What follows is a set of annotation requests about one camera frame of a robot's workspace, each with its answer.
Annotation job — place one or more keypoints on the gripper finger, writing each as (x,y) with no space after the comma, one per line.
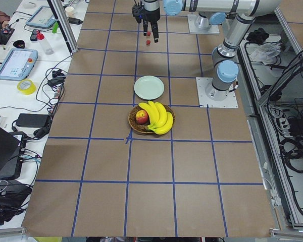
(155,30)
(145,27)

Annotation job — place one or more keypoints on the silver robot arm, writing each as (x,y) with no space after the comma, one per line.
(225,68)
(148,12)

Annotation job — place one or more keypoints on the pale green plate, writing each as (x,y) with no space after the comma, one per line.
(149,87)

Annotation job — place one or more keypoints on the paper cup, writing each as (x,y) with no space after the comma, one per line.
(70,11)

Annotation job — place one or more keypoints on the red apple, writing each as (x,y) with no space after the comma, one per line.
(142,117)

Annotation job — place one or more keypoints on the woven wicker basket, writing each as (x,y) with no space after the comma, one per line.
(140,128)

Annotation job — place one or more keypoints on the yellow banana bunch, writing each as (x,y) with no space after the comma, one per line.
(160,120)

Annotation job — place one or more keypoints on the far teach pendant tablet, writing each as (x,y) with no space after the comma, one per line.
(43,18)

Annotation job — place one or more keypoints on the teach pendant tablet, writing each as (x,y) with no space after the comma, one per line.
(43,18)
(18,64)

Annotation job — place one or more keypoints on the clear bottle red cap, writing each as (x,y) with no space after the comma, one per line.
(44,43)

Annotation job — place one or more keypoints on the black phone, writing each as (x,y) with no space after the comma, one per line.
(34,34)

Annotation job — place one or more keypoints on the white crumpled cloth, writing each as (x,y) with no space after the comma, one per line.
(266,53)

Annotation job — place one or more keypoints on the black small bowl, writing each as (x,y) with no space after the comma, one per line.
(19,44)

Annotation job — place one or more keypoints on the yellow tape roll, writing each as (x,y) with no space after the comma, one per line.
(26,87)

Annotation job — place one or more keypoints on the near teach pendant tablet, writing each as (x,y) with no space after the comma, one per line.
(18,64)

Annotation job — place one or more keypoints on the black power adapter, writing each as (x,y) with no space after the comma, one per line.
(32,120)

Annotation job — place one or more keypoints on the black laptop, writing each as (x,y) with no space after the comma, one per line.
(12,147)

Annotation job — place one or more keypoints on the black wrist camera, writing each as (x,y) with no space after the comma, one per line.
(138,12)

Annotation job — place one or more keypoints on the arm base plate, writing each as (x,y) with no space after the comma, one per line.
(200,25)
(209,97)

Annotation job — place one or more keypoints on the aluminium frame post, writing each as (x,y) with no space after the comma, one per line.
(64,25)

